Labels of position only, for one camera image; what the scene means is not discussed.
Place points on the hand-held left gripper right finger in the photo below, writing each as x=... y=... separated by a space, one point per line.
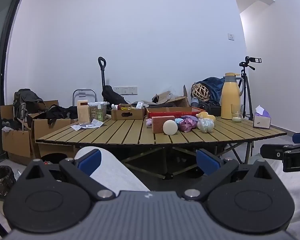
x=207 y=161

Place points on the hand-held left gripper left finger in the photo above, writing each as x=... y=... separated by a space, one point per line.
x=90 y=161

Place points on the clear plastic bag bundle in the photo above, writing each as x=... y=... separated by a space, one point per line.
x=205 y=125

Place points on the shiny purple cloth bundle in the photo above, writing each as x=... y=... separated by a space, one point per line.
x=187 y=125

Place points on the yellow plush toy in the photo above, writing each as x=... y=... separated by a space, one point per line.
x=206 y=115

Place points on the blue soft toy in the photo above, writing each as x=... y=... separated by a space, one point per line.
x=179 y=120

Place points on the white foam ball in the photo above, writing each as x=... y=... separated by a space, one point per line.
x=170 y=127

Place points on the pink sponge block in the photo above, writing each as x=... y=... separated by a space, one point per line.
x=158 y=125

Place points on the red cardboard box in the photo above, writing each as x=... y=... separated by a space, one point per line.
x=172 y=111

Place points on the purple plush toy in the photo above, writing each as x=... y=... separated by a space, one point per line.
x=149 y=123

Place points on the person's left leg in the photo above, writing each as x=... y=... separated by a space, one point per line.
x=115 y=172

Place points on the tissue box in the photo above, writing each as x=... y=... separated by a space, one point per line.
x=261 y=122

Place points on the small silver packet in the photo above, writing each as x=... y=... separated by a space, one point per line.
x=85 y=124

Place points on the white paper sheets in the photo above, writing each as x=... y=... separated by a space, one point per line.
x=96 y=123

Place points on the small green bottle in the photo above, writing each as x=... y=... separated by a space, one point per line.
x=99 y=116

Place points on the tall tan wooden box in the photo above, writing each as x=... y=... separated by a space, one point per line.
x=83 y=113

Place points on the clear drinking glass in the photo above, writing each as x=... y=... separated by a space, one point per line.
x=237 y=117

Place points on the wooden slat folding table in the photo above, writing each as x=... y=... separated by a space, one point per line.
x=130 y=132

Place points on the medium cardboard box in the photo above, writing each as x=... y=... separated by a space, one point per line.
x=52 y=127

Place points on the clear lidded food container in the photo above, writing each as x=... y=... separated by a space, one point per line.
x=93 y=110

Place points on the black suitcase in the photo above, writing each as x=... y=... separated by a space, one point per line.
x=213 y=110

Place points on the black clothing pile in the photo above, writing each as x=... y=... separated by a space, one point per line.
x=60 y=111

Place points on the bottle with blue cap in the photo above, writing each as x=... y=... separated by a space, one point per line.
x=194 y=102

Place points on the low cardboard tray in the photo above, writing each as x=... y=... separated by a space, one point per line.
x=135 y=114

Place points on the open cardboard box with flaps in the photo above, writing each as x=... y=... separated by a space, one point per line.
x=180 y=101

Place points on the yellow thermos jug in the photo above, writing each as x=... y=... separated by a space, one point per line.
x=230 y=97

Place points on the metal folding stool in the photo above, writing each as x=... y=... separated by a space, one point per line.
x=82 y=94

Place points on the black trolley bag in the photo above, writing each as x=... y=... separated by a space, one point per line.
x=111 y=95

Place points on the wicker ball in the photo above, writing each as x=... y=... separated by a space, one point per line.
x=201 y=90

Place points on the blue jacket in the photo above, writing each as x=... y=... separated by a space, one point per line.
x=215 y=87

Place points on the small white box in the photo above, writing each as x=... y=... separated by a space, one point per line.
x=139 y=104

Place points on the large cardboard box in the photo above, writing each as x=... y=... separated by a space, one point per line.
x=15 y=142

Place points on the brown paper bag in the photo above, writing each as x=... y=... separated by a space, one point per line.
x=162 y=97

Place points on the black tripod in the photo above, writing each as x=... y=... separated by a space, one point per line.
x=244 y=75

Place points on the dark grey backpack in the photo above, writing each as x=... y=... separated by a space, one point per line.
x=27 y=100

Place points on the crumpled white paper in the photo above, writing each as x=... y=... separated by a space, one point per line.
x=7 y=129

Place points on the black mesh trash bin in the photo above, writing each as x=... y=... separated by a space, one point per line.
x=1 y=180

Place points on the white wall socket row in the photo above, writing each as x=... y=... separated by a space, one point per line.
x=126 y=90

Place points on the black video camera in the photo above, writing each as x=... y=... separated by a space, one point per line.
x=251 y=60

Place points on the glass door with dark frame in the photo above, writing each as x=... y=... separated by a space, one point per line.
x=0 y=30

